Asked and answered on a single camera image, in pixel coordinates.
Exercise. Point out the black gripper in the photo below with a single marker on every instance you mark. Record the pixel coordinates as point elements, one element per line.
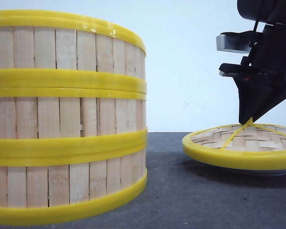
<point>267,57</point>

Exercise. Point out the woven bamboo steamer lid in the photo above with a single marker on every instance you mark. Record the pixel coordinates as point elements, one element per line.
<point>251,146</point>

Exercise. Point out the bamboo steamer with one bun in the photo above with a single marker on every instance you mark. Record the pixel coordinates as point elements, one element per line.
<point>55,54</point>

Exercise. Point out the bamboo steamer basket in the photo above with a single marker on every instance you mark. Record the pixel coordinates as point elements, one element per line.
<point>53,180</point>
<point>51,117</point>

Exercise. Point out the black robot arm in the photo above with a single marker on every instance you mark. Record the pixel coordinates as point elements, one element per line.
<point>261,75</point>

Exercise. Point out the white ceramic plate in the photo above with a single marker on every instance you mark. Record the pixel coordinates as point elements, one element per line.
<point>249,172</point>

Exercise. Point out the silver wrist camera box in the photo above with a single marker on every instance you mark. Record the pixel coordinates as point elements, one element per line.
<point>234,42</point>

